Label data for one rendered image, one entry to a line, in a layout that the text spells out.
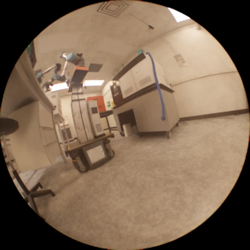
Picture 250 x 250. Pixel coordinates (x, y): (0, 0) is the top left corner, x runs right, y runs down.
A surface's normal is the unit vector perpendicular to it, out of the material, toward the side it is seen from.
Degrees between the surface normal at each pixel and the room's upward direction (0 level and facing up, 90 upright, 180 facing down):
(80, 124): 90
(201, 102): 90
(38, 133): 90
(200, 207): 0
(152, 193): 0
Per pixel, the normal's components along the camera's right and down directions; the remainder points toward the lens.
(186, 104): -0.76, 0.25
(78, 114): 0.69, -0.11
